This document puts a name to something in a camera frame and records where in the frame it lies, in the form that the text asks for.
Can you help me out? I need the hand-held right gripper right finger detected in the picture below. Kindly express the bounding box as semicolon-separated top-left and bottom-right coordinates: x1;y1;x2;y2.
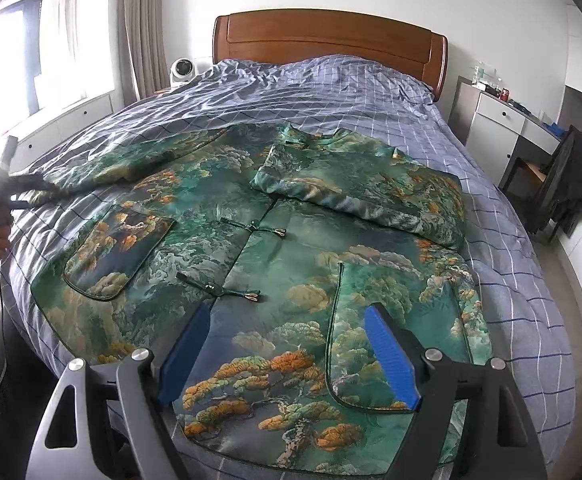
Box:
363;302;546;480

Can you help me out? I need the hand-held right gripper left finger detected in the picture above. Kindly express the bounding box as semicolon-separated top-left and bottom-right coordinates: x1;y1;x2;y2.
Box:
24;304;213;480

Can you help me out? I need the green patterned jacket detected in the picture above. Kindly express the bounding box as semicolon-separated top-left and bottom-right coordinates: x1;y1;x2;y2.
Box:
18;125;494;466

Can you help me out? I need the white window cabinet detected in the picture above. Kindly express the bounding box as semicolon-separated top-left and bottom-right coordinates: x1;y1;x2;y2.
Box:
11;92;117;167

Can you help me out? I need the window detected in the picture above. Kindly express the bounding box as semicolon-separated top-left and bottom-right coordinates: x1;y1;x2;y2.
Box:
0;0;117;176

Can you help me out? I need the sheer white curtain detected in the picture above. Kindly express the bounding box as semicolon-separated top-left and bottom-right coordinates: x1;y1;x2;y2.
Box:
46;0;90;104

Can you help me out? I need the white round fan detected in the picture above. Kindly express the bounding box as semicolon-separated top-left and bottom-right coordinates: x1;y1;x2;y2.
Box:
170;58;196;86

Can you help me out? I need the beige curtain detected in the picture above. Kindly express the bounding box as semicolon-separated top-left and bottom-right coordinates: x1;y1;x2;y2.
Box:
124;0;173;99

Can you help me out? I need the wooden chair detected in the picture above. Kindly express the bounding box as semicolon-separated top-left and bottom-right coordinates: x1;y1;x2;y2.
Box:
498;157;566;241

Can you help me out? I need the white desk with drawers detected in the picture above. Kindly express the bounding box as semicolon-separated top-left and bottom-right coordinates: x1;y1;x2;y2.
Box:
448;76;564;191

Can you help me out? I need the chair with black garment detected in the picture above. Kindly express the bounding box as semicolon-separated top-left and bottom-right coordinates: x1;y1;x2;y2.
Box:
533;126;582;236

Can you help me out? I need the bed with blue checked duvet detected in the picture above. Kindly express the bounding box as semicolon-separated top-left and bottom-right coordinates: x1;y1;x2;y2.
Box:
0;55;578;480

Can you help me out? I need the clear glass container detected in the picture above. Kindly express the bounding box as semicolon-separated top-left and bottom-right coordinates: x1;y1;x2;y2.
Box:
471;62;502;91

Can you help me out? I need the wooden headboard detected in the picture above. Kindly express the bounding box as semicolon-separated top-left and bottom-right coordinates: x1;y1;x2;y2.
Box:
212;10;448;104

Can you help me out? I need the black cable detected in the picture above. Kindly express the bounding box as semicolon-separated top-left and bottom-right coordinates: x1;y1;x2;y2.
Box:
0;260;11;376

